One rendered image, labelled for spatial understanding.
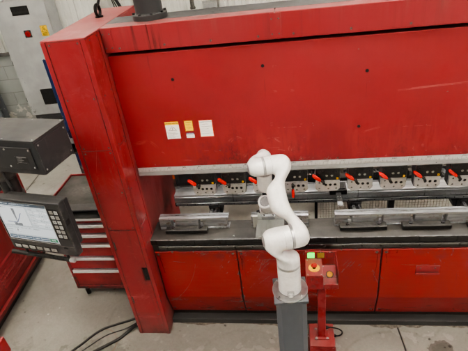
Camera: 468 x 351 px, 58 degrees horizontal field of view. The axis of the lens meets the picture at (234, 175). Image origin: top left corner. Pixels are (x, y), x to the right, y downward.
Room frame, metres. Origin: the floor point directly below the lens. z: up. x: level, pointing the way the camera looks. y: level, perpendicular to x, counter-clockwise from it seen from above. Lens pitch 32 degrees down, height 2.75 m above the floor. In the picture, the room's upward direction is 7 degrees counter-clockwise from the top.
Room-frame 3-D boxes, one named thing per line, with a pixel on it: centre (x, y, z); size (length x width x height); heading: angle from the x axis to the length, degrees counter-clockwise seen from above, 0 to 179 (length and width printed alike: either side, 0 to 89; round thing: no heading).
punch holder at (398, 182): (2.20, -0.98, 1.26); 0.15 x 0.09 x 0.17; 80
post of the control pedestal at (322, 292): (1.97, -0.48, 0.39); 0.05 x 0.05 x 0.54; 80
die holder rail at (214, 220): (2.43, 0.32, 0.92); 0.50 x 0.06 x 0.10; 80
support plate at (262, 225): (2.19, -0.20, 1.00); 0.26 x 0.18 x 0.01; 170
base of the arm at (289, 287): (1.61, -0.22, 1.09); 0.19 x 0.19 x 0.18
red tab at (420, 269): (2.00, -1.20, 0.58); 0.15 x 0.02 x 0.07; 80
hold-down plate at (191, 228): (2.38, 0.38, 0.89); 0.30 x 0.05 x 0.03; 80
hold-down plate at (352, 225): (2.18, -0.81, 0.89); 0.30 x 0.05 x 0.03; 80
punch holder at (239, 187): (2.37, 0.00, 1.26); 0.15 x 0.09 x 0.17; 80
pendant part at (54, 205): (1.95, 1.10, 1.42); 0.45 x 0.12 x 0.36; 69
